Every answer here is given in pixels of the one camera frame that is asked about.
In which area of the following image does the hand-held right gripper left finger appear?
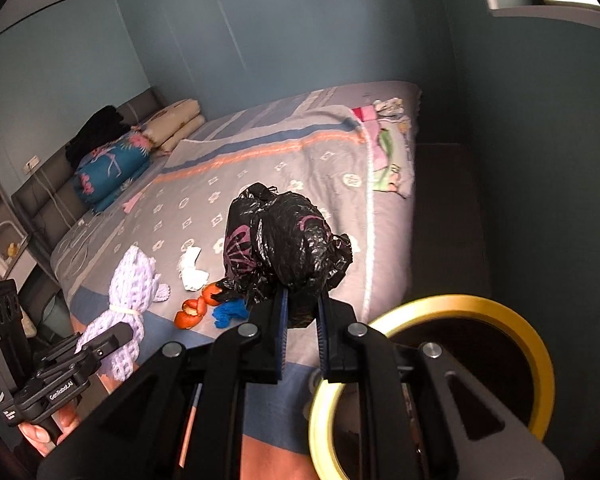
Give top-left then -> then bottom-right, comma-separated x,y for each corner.
37,287 -> 291,480

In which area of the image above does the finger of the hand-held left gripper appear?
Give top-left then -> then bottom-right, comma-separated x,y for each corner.
72,322 -> 133,376

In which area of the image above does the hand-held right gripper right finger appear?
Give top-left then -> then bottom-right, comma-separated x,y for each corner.
316,292 -> 563,480

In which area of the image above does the lavender knitted cloth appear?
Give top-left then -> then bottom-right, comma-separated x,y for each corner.
75,246 -> 172,381

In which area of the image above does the small orange peel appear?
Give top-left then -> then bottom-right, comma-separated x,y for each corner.
201,282 -> 231,307

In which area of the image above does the large orange peel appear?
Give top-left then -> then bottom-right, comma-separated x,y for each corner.
174,298 -> 207,330

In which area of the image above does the black plastic bag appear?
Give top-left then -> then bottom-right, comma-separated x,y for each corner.
215,182 -> 355,330

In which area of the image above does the black trash can yellow rim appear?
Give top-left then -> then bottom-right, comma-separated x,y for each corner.
307,295 -> 556,480

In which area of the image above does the person's left hand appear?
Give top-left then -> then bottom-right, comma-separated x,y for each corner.
19,399 -> 81,458

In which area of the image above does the blue crumpled wrapper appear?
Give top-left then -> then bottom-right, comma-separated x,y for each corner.
211,300 -> 251,330

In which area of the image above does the grey-green bin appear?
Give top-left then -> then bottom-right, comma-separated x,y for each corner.
39,287 -> 76,346

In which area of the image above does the white crumpled tissue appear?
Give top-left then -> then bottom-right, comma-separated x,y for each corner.
176,246 -> 210,292

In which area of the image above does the grey bed headboard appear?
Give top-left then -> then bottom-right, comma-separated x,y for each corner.
11,87 -> 161,266

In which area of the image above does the grey patterned bedspread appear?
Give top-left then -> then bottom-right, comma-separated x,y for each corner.
50,105 -> 416,480

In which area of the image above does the blue floral quilt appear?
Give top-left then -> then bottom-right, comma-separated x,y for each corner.
74,130 -> 152,205

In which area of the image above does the printed cartoon cloth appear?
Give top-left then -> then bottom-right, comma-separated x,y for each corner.
370,97 -> 416,200

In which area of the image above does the black clothing pile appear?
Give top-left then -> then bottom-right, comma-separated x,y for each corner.
65,105 -> 132,166

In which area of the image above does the striped bed sheet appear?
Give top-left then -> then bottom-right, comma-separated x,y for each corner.
190,80 -> 423,141

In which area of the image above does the beige folded quilt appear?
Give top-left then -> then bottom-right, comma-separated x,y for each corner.
145,99 -> 206,153

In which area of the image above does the white charging cable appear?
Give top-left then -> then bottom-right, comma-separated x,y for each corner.
37,167 -> 88,281

